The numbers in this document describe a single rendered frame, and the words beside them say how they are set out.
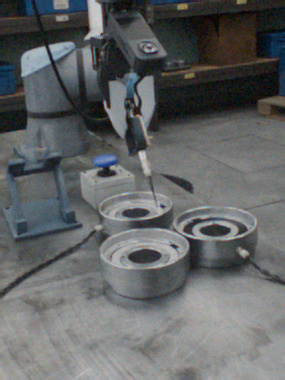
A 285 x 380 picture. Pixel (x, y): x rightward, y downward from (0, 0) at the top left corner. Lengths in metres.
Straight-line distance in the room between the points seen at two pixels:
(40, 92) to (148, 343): 0.71
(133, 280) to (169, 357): 0.11
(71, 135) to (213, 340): 0.70
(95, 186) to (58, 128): 0.33
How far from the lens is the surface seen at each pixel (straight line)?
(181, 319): 0.61
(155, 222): 0.74
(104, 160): 0.89
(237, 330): 0.59
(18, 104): 4.16
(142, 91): 0.82
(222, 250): 0.68
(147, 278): 0.62
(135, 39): 0.75
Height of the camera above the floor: 1.13
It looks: 15 degrees down
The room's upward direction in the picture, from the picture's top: 4 degrees counter-clockwise
